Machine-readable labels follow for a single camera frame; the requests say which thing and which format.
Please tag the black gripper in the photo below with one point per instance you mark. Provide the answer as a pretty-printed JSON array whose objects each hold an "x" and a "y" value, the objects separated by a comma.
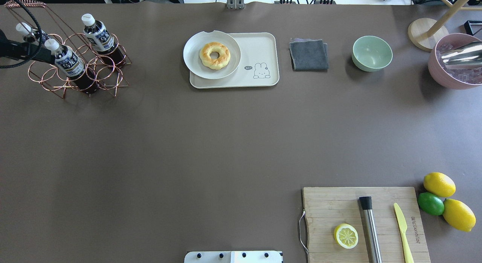
[{"x": 19, "y": 51}]

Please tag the tea bottle front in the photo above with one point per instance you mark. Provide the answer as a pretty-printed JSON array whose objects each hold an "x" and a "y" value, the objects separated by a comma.
[{"x": 72, "y": 66}]

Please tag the tea bottle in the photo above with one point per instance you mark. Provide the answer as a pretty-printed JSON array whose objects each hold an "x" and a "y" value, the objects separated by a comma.
[
  {"x": 31, "y": 35},
  {"x": 72, "y": 66},
  {"x": 102, "y": 42}
]

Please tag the tea bottle rear left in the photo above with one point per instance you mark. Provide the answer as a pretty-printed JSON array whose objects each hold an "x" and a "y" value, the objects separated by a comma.
[{"x": 31, "y": 35}]

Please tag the tea bottle rear right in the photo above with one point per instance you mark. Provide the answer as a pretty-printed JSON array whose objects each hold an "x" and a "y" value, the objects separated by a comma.
[{"x": 102, "y": 42}]

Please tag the cream rectangular tray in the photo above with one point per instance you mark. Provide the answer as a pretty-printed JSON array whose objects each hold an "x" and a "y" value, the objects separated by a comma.
[{"x": 253, "y": 63}]

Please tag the black framed tray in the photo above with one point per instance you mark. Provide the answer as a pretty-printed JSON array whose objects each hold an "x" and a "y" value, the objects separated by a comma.
[{"x": 472, "y": 27}]

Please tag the white round plate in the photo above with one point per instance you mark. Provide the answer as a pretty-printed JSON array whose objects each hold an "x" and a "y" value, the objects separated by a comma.
[{"x": 196, "y": 43}]

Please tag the glazed donut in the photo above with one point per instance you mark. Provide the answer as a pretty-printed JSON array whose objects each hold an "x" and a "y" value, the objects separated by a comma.
[{"x": 215, "y": 55}]

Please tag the grey folded cloth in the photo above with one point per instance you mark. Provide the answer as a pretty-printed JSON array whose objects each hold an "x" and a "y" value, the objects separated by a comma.
[{"x": 309, "y": 54}]

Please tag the wooden cutting board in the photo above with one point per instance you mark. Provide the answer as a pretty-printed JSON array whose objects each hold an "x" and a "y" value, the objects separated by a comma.
[{"x": 327, "y": 207}]

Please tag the green bowl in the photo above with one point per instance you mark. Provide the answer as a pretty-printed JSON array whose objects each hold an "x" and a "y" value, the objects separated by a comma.
[{"x": 371, "y": 53}]

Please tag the half lemon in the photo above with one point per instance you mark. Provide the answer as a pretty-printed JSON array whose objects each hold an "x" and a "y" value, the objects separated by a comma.
[{"x": 346, "y": 236}]

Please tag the steel muddler black tip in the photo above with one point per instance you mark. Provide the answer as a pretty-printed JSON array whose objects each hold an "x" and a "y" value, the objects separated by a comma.
[{"x": 371, "y": 235}]

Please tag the wooden stand with round base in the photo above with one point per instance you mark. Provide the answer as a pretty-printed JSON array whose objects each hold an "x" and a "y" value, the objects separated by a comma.
[{"x": 424, "y": 33}]

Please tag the yellow plastic knife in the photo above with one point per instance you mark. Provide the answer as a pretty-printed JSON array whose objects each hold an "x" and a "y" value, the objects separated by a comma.
[{"x": 402, "y": 224}]

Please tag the green lime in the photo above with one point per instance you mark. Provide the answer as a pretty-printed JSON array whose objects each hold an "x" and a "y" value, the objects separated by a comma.
[{"x": 430, "y": 203}]

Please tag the yellow lemon upper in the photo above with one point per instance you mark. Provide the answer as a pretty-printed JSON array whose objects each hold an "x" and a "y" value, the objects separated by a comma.
[{"x": 439, "y": 184}]

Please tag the yellow lemon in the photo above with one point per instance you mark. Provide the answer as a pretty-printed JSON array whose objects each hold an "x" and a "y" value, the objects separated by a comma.
[
  {"x": 459, "y": 215},
  {"x": 439, "y": 184}
]

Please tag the pink bowl with ice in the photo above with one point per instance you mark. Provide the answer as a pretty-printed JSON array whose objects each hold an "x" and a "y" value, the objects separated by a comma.
[{"x": 453, "y": 78}]

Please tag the steel ice scoop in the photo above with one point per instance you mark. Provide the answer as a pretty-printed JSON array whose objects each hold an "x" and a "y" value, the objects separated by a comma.
[{"x": 468, "y": 56}]

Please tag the yellow lemon lower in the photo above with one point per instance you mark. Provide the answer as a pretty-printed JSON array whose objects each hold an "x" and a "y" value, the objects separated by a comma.
[{"x": 459, "y": 215}]

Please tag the copper wire bottle rack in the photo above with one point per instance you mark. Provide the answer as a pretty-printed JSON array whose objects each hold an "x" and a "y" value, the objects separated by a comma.
[{"x": 88, "y": 61}]

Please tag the aluminium frame post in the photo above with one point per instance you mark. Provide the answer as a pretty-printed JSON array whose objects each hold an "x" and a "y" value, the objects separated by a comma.
[{"x": 235, "y": 4}]

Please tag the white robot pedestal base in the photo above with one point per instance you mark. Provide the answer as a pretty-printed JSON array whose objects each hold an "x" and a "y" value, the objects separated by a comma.
[{"x": 234, "y": 257}]

